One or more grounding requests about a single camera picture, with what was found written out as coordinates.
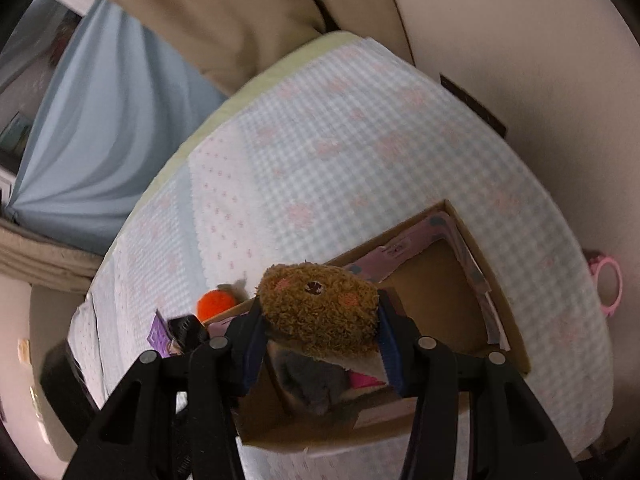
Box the black patterned cloth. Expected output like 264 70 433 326
167 314 209 356

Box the magenta foam roll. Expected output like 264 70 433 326
348 370 385 390

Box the grey fluffy plush item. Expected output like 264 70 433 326
273 350 349 415

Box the brown plush bear toy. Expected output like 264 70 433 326
256 262 378 359

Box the purple snack packet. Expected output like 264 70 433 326
146 310 172 359

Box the orange plush fruit toy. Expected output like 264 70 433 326
195 285 238 322

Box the cardboard box with pink lining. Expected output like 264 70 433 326
234 202 530 453

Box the beige left curtain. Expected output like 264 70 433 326
0 218 103 294

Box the beige curtain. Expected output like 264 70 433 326
112 0 413 96
0 218 103 294

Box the checkered light blue bed blanket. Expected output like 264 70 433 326
67 32 613 479

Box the light blue hanging sheet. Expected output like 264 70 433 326
8 0 227 255

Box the pink ring toy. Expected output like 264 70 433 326
584 249 624 318

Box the dark wall plate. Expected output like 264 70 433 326
439 74 508 139

